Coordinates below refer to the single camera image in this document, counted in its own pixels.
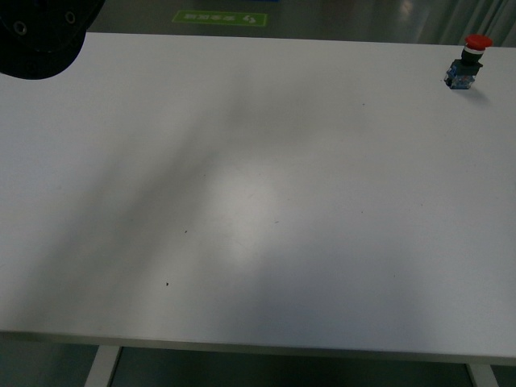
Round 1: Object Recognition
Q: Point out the green floor sign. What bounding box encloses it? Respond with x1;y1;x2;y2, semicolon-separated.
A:
173;10;268;27

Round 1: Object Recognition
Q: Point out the white table leg left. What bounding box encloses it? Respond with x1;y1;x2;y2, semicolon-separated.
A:
84;345;122;387

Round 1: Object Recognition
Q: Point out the white table leg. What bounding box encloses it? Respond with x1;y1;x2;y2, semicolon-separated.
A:
84;345;122;387
466;364;499;387

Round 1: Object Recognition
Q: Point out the grey curtain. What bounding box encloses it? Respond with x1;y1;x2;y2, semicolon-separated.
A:
438;0;515;48

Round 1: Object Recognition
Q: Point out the white table leg right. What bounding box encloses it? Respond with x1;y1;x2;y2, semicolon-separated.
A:
466;364;499;387

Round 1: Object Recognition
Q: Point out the red push button switch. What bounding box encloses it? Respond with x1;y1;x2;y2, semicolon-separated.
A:
443;34;493;89

